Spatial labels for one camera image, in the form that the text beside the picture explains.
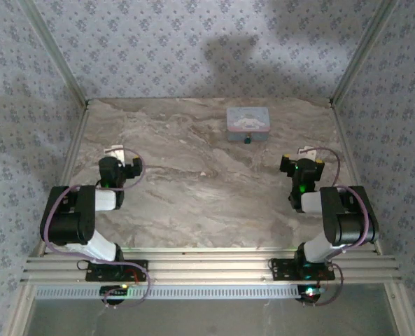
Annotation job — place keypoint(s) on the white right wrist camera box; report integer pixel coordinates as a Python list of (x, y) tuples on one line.
[(305, 151)]

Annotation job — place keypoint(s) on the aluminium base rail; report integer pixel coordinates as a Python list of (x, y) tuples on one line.
[(210, 269)]

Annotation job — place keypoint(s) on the blue cartoon tin box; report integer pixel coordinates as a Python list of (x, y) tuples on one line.
[(247, 120)]

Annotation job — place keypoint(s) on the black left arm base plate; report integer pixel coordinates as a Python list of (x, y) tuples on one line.
[(139, 267)]

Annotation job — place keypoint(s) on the aluminium side rail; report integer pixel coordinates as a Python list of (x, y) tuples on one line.
[(350, 157), (72, 154)]

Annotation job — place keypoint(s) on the aluminium frame leg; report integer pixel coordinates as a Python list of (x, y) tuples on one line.
[(20, 311), (401, 311)]

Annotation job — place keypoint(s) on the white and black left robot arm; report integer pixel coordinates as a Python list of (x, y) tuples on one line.
[(67, 227)]

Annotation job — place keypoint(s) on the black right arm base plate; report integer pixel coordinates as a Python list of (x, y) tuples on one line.
[(280, 269)]

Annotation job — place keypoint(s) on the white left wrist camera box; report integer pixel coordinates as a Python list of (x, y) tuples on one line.
[(116, 151)]

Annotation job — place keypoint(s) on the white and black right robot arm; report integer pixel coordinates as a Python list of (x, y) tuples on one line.
[(350, 224)]

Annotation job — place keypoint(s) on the aluminium frame post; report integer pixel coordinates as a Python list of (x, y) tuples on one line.
[(364, 49), (53, 52)]

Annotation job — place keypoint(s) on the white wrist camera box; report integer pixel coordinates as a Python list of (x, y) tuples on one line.
[(116, 151), (305, 151)]

